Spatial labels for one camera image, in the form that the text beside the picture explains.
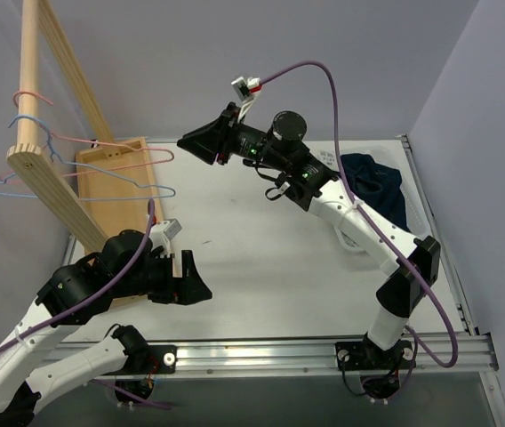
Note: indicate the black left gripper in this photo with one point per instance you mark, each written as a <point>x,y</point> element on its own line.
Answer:
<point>177,278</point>

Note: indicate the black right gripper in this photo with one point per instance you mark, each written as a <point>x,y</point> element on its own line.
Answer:
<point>226,134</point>

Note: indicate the dark navy garment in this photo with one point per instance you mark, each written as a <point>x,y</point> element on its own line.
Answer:
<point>378,185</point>

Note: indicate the pink wire hanger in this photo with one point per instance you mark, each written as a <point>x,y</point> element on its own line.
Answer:
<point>99,144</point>

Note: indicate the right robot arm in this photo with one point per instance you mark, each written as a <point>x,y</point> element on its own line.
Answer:
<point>410,263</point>

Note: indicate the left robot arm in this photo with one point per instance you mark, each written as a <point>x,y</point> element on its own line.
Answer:
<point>128,265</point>

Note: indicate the wooden clothes rack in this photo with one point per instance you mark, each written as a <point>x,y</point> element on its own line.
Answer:
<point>105,201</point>

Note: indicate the clear plastic basket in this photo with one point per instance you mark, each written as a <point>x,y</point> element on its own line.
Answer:
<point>391,154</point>

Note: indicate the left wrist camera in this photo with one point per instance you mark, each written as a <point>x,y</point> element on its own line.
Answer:
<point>162,234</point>

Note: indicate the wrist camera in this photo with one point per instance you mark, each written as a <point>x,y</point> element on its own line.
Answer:
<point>162,234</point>
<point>247,89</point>

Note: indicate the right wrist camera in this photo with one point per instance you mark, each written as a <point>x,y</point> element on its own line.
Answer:
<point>247,89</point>

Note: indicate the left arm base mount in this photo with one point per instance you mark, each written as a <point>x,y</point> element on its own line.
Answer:
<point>157,360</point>

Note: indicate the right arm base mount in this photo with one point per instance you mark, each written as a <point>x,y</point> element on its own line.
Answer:
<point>369,372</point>

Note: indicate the aluminium mounting rail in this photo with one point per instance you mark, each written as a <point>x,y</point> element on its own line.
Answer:
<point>306,357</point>

